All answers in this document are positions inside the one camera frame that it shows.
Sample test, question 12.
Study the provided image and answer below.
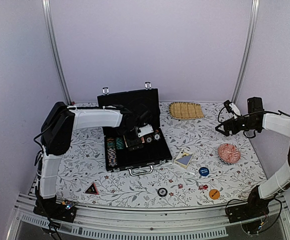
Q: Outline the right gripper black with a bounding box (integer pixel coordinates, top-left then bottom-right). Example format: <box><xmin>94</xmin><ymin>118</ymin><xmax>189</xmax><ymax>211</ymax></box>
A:
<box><xmin>216</xmin><ymin>116</ymin><xmax>259</xmax><ymax>137</ymax></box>

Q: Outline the black poker case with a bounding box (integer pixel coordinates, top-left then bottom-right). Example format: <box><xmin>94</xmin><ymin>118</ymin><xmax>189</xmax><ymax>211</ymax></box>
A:
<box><xmin>97</xmin><ymin>88</ymin><xmax>172</xmax><ymax>172</ymax></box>

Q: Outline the blue card deck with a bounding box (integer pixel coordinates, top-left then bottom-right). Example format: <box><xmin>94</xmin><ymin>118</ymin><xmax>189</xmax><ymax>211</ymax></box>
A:
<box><xmin>173</xmin><ymin>149</ymin><xmax>194</xmax><ymax>169</ymax></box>

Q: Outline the black triangle card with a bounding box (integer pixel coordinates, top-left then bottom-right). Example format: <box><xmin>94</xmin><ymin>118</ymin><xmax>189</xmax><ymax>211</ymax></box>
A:
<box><xmin>84</xmin><ymin>182</ymin><xmax>99</xmax><ymax>195</ymax></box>

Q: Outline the red card deck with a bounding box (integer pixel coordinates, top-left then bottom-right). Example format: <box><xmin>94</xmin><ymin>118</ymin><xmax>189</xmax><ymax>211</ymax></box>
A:
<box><xmin>124</xmin><ymin>138</ymin><xmax>144</xmax><ymax>150</ymax></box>

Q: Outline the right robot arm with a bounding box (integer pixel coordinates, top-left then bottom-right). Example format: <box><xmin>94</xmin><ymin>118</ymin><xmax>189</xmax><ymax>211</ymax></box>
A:
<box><xmin>215</xmin><ymin>97</ymin><xmax>290</xmax><ymax>218</ymax></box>

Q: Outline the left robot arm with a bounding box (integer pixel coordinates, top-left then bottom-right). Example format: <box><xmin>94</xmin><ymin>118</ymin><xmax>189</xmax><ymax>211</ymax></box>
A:
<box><xmin>37</xmin><ymin>101</ymin><xmax>154</xmax><ymax>217</ymax></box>

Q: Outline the dark chip stack 100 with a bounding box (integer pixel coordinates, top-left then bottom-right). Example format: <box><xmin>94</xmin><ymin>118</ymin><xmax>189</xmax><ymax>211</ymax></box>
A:
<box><xmin>144</xmin><ymin>134</ymin><xmax>153</xmax><ymax>144</ymax></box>

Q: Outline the green chip row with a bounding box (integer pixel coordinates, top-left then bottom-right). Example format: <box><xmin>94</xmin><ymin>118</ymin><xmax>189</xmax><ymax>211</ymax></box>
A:
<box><xmin>115</xmin><ymin>137</ymin><xmax>125</xmax><ymax>150</ymax></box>

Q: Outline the red patterned bowl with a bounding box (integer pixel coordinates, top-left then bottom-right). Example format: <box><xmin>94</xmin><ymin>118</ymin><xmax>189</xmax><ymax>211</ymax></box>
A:
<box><xmin>217</xmin><ymin>143</ymin><xmax>241</xmax><ymax>165</ymax></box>

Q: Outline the woven bamboo tray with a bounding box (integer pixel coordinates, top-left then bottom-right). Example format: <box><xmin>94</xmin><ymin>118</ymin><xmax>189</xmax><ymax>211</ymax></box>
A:
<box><xmin>168</xmin><ymin>102</ymin><xmax>204</xmax><ymax>120</ymax></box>

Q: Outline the blue small blind button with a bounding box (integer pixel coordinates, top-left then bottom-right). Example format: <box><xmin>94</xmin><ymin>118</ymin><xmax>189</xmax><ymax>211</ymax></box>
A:
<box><xmin>198</xmin><ymin>167</ymin><xmax>210</xmax><ymax>177</ymax></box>

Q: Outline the red dice pair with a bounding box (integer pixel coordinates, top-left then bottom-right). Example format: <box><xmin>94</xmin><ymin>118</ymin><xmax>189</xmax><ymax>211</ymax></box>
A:
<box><xmin>198</xmin><ymin>184</ymin><xmax>209</xmax><ymax>191</ymax></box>

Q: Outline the orange big blind button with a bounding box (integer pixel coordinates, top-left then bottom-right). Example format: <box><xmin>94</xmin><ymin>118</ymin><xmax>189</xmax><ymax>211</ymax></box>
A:
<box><xmin>208</xmin><ymin>189</ymin><xmax>221</xmax><ymax>200</ymax></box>

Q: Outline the black white dealer button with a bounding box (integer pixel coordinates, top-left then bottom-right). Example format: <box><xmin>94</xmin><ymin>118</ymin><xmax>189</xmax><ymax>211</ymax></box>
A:
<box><xmin>157</xmin><ymin>187</ymin><xmax>168</xmax><ymax>197</ymax></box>

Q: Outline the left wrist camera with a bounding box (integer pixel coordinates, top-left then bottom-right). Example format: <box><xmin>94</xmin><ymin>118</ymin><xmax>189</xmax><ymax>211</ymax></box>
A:
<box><xmin>137</xmin><ymin>124</ymin><xmax>154</xmax><ymax>138</ymax></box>

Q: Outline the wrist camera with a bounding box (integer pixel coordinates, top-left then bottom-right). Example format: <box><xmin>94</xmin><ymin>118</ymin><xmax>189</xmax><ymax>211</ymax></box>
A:
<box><xmin>223</xmin><ymin>100</ymin><xmax>242</xmax><ymax>119</ymax></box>
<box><xmin>137</xmin><ymin>124</ymin><xmax>154</xmax><ymax>138</ymax></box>

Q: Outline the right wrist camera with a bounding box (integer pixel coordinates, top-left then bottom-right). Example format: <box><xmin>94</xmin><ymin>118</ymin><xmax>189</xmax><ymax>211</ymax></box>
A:
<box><xmin>223</xmin><ymin>100</ymin><xmax>242</xmax><ymax>119</ymax></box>

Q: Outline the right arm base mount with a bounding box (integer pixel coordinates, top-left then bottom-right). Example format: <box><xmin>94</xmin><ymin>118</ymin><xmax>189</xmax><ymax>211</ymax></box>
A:
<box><xmin>225</xmin><ymin>197</ymin><xmax>271</xmax><ymax>223</ymax></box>

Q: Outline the front aluminium rail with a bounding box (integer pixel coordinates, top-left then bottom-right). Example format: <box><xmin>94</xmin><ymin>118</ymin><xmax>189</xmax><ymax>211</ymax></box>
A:
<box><xmin>7</xmin><ymin>194</ymin><xmax>290</xmax><ymax>240</ymax></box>

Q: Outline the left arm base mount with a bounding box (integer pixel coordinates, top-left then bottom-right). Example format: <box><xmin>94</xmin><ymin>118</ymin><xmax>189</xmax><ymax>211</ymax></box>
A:
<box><xmin>33</xmin><ymin>200</ymin><xmax>77</xmax><ymax>223</ymax></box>

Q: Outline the right aluminium post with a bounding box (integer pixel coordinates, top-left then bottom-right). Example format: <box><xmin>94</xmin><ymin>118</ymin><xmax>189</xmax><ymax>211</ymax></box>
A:
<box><xmin>231</xmin><ymin>0</ymin><xmax>260</xmax><ymax>104</ymax></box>

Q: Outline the aluminium post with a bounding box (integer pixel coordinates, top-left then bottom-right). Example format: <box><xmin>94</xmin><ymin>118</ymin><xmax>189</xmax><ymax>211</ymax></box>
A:
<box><xmin>41</xmin><ymin>0</ymin><xmax>72</xmax><ymax>105</ymax></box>
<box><xmin>231</xmin><ymin>0</ymin><xmax>260</xmax><ymax>104</ymax></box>

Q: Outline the left aluminium post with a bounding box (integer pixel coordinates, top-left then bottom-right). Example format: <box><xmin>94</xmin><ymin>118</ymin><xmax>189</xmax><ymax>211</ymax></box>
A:
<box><xmin>41</xmin><ymin>0</ymin><xmax>72</xmax><ymax>105</ymax></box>

